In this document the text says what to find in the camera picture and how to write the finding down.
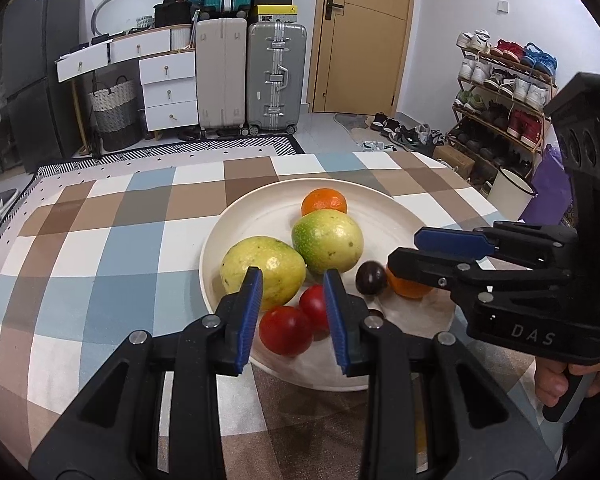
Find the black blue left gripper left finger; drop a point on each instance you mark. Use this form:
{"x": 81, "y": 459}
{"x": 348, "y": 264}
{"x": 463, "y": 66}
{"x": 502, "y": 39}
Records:
{"x": 151, "y": 411}

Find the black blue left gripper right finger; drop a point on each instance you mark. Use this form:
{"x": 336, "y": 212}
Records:
{"x": 433, "y": 411}

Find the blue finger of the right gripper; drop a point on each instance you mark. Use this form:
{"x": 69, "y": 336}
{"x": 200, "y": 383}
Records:
{"x": 457, "y": 244}

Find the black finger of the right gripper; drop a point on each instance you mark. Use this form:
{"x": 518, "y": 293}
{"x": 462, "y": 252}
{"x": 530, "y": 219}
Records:
{"x": 457, "y": 277}

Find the orange tangerine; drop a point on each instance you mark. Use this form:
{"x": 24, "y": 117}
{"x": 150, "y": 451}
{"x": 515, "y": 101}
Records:
{"x": 405, "y": 288}
{"x": 324, "y": 198}

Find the dark purple plum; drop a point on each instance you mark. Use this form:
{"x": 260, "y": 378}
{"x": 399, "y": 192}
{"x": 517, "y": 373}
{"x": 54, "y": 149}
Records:
{"x": 371, "y": 278}

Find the green yellow guava fruit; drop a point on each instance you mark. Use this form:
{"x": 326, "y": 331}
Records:
{"x": 328, "y": 239}

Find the red tomato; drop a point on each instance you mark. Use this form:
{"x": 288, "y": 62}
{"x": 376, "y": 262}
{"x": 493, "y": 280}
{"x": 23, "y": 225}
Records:
{"x": 312, "y": 304}
{"x": 286, "y": 331}

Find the person's right hand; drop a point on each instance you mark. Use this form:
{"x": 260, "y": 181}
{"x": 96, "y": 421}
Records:
{"x": 551, "y": 382}

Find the white trash bin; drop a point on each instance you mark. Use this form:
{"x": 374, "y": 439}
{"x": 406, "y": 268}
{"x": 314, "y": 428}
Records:
{"x": 510, "y": 194}

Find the cardboard box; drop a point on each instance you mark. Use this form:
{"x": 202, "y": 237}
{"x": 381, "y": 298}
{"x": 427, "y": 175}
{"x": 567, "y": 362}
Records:
{"x": 456, "y": 160}

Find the purple bag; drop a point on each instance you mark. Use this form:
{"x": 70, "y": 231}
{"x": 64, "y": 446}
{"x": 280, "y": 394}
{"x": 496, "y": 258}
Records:
{"x": 553, "y": 191}

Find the cream round plate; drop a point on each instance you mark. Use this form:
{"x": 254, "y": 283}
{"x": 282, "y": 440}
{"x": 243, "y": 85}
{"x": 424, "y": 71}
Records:
{"x": 385, "y": 225}

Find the wooden shoe rack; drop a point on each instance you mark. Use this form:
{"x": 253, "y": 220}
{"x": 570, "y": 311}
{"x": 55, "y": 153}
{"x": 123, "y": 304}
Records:
{"x": 498, "y": 111}

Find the checkered tablecloth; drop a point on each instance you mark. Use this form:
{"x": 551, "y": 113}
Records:
{"x": 91, "y": 255}

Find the silver grey suitcase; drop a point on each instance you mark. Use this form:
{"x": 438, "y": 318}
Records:
{"x": 276, "y": 53}

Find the wooden door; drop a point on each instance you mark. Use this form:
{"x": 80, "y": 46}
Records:
{"x": 358, "y": 55}

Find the yellow black box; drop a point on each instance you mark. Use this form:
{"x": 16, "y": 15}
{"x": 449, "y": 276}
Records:
{"x": 273, "y": 13}

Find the beige suitcase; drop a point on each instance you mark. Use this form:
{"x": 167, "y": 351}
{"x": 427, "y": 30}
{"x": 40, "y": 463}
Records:
{"x": 221, "y": 51}

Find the woven laundry basket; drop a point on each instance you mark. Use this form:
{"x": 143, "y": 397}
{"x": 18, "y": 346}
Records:
{"x": 116, "y": 113}

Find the black refrigerator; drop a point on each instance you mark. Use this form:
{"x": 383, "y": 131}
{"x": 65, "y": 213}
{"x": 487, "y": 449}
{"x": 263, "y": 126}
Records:
{"x": 43, "y": 112}

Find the white drawer desk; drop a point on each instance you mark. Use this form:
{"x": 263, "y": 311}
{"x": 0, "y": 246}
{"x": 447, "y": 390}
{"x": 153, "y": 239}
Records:
{"x": 166, "y": 63}

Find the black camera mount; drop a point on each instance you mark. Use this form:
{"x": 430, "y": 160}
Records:
{"x": 575, "y": 116}

